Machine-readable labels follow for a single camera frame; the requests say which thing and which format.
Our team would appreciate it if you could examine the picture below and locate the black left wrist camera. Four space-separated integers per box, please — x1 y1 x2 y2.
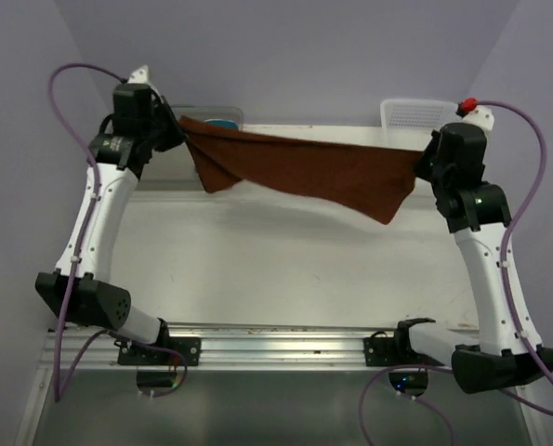
112 83 152 134

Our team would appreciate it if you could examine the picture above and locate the white plastic mesh basket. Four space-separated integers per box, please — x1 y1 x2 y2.
380 98 458 148

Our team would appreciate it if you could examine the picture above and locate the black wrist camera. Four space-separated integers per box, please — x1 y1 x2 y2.
437 122 487 177
112 83 152 134

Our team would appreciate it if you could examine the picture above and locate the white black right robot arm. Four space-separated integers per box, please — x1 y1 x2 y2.
392 99 553 394

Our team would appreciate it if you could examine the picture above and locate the aluminium extrusion rail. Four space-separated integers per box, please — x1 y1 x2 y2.
37 323 395 372

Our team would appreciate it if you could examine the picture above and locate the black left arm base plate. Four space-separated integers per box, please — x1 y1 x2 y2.
113 336 202 367

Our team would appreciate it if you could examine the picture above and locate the grey translucent plastic bin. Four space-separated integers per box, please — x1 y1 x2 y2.
138 105 244 191

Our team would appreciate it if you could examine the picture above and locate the blue beige Doraemon towel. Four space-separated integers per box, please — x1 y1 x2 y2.
204 119 239 130

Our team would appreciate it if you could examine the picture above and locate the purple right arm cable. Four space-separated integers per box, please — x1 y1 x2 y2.
358 99 553 446

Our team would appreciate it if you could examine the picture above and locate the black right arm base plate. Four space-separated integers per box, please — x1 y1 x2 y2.
362 331 426 367

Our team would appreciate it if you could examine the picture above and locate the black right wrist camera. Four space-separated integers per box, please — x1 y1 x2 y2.
437 122 487 177

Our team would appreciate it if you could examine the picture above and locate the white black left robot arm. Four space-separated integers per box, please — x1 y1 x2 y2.
35 66 183 365

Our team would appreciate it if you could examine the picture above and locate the rust orange towel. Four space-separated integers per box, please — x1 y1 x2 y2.
201 131 422 225

